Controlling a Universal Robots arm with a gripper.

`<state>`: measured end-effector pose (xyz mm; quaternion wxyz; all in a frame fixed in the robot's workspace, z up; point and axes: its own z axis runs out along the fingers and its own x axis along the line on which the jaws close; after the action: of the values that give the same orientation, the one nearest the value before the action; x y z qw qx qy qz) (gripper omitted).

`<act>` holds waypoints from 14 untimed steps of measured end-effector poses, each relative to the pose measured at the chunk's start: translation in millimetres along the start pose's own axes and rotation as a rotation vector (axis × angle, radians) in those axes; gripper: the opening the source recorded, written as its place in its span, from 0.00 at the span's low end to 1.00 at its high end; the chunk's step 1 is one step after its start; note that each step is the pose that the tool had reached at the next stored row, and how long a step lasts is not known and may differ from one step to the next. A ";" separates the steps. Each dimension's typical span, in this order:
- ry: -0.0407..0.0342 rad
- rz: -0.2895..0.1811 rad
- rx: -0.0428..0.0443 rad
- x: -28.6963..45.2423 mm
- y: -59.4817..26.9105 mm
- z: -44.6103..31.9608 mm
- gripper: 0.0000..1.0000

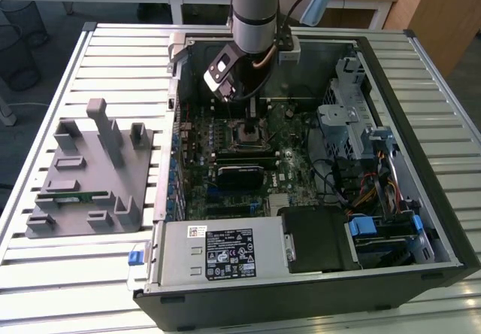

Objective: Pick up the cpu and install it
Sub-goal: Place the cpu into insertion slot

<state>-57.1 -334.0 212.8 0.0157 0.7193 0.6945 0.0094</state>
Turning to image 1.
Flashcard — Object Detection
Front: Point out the black mesh waste basket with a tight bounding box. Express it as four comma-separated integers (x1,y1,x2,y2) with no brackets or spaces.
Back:
0,23,43,93
0,0,50,49

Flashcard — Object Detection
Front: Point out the coloured power wire bundle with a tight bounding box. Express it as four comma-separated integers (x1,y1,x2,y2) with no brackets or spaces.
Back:
358,152,401,217

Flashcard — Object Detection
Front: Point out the CPU socket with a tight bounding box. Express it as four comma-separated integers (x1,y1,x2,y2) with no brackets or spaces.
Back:
231,118,268,150

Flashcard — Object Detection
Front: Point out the black wire bundle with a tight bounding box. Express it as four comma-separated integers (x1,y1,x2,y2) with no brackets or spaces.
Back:
304,114,362,214

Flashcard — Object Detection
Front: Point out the grey case handle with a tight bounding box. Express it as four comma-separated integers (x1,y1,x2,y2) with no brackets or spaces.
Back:
166,32,189,76

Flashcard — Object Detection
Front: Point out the small silver chipset heatsink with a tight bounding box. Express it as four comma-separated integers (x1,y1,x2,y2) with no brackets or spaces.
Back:
268,193,289,210

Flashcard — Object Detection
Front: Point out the green RAM stick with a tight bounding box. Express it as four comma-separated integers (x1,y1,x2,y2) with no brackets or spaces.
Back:
52,191,110,202

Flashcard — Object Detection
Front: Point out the black RAM slot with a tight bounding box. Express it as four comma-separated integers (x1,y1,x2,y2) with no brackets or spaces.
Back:
212,99,273,109
215,157,281,168
213,108,273,118
215,149,281,159

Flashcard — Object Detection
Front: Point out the brown curved cable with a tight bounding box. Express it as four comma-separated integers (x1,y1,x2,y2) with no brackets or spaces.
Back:
252,46,280,72

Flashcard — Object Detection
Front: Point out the metal locking lever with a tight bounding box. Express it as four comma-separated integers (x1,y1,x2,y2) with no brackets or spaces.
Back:
268,121,289,145

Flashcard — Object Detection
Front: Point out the wooden cabinet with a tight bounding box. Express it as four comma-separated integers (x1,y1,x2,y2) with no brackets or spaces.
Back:
383,0,481,77

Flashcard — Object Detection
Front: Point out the black plastic shroud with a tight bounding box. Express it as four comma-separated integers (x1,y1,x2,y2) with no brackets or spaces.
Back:
278,205,354,275

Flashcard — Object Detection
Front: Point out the black heat sink block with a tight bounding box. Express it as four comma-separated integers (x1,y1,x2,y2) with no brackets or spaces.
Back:
216,163,266,193

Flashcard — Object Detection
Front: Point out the black PC case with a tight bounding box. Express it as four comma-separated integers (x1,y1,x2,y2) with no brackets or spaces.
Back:
129,29,481,331

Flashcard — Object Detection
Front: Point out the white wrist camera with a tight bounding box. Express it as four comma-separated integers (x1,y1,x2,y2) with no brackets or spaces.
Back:
277,35,303,65
203,43,239,104

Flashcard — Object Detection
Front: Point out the green motherboard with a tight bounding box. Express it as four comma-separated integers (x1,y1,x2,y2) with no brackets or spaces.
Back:
176,96,320,222

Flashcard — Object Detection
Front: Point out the grey parts rack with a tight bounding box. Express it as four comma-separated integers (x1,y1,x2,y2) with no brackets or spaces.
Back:
25,99,156,239

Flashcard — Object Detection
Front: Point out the blue disk carrier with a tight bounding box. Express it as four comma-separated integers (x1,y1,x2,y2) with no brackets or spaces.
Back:
346,215,425,269

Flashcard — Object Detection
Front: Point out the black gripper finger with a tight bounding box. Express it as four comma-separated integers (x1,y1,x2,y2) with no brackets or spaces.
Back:
244,99,260,135

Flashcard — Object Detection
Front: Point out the black expansion slot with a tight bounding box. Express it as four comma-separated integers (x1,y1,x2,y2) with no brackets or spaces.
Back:
204,205,245,217

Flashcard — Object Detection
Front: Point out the metal drive cage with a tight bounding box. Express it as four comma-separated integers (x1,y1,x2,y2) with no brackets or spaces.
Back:
314,56,379,162

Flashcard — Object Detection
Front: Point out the silver CPU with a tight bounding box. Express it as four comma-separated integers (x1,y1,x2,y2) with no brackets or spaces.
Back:
238,126,265,144

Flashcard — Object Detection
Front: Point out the silver power supply unit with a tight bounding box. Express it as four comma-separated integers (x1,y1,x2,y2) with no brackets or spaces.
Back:
147,216,290,289

